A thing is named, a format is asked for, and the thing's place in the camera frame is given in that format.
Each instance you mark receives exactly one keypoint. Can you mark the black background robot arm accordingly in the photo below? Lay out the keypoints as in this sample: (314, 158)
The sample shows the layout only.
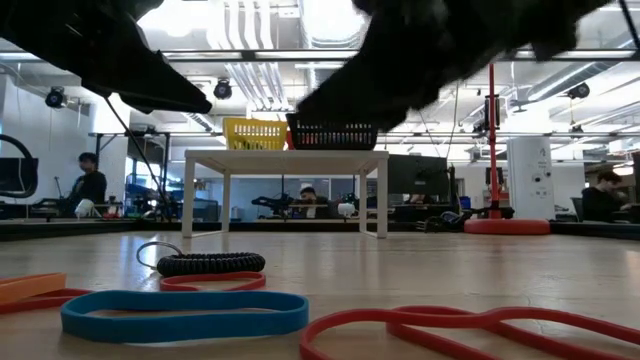
(272, 202)

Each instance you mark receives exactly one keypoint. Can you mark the black plastic basket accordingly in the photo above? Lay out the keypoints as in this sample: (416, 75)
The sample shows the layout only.
(330, 146)

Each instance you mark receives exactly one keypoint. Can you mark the white cylinder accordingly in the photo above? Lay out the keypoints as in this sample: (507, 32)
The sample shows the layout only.
(530, 175)

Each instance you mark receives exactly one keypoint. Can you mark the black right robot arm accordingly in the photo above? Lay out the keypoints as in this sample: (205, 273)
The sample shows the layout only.
(550, 25)

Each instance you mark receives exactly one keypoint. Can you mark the blue rubber band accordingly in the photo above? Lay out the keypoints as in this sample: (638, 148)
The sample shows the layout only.
(175, 327)

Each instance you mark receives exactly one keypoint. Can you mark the red plastic basket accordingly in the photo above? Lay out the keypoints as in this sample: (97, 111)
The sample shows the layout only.
(289, 142)

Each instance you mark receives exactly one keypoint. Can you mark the white perforated shelf riser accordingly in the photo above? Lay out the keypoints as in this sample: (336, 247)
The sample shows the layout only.
(285, 161)

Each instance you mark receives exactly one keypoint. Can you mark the person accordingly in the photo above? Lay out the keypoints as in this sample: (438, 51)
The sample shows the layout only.
(310, 195)
(602, 200)
(90, 185)

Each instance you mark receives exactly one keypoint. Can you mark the black coil wristband keyring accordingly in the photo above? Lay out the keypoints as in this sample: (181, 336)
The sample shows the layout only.
(210, 264)

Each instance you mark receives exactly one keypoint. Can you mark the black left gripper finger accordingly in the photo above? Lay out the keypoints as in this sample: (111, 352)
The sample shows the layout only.
(170, 87)
(137, 106)

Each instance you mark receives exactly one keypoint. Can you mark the red desk lamp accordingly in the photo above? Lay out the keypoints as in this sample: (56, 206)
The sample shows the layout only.
(505, 227)

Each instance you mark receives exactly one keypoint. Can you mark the small white mug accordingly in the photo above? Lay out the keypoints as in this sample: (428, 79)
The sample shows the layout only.
(346, 210)

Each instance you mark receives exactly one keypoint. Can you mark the black ceiling camera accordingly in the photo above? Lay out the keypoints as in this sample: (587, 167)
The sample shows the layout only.
(56, 97)
(579, 91)
(223, 90)

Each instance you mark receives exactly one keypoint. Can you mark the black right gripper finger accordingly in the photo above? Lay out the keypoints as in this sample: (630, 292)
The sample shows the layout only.
(350, 75)
(390, 100)

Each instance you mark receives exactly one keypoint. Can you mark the yellow plastic basket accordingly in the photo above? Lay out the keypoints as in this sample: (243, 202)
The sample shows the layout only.
(255, 135)

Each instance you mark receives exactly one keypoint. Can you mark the orange rubber band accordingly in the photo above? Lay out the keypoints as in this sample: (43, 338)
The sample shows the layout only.
(30, 287)

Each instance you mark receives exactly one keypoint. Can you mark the red rubber band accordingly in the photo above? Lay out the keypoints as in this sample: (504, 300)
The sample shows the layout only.
(210, 288)
(60, 299)
(430, 313)

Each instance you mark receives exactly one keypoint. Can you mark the black monitor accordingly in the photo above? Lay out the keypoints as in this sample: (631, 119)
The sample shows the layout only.
(17, 175)
(417, 175)

